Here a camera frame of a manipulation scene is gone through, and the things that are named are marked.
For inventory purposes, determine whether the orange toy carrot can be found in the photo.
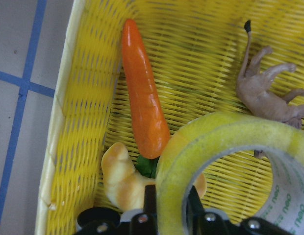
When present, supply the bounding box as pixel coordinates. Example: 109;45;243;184
121;18;171;179

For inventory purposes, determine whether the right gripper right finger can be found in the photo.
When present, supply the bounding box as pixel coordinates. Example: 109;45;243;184
186;186;204;218

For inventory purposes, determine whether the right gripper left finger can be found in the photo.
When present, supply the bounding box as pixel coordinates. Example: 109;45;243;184
143;185;157;218

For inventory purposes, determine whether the toy croissant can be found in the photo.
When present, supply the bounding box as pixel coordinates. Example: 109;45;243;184
101;142;207;212

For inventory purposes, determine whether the yellow tape roll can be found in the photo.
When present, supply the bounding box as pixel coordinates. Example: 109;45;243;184
156;113;304;235

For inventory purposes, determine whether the yellow woven basket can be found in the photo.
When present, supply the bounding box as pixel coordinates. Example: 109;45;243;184
35;0;304;235

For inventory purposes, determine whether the brown toy lion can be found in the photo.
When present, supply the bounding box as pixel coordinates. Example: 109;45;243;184
235;19;304;160

